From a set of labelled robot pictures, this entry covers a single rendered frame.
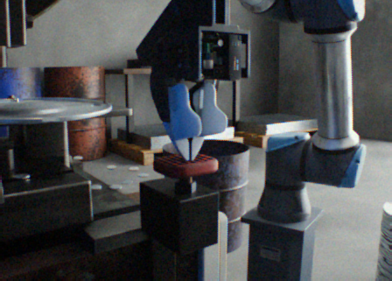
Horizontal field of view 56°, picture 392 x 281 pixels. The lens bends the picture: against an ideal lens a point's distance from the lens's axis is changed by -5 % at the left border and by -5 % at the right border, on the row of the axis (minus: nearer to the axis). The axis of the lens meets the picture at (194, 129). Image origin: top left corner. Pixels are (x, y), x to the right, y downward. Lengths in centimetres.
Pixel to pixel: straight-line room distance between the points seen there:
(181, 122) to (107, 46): 398
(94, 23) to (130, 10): 48
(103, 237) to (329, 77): 61
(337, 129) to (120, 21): 375
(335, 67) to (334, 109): 10
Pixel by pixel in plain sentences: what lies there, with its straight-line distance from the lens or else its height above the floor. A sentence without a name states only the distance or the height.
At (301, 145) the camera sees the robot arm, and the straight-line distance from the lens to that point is 103.
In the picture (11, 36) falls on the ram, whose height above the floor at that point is 91.
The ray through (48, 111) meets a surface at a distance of 67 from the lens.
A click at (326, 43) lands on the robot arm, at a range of 88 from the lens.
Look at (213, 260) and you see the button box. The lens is 63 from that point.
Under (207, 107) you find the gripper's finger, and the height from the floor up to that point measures 81.
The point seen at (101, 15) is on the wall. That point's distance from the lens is 440.
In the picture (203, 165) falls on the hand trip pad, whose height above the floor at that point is 74.
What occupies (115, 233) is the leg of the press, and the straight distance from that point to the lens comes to 52.
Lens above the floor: 85
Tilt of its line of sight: 9 degrees down
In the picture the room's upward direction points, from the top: straight up
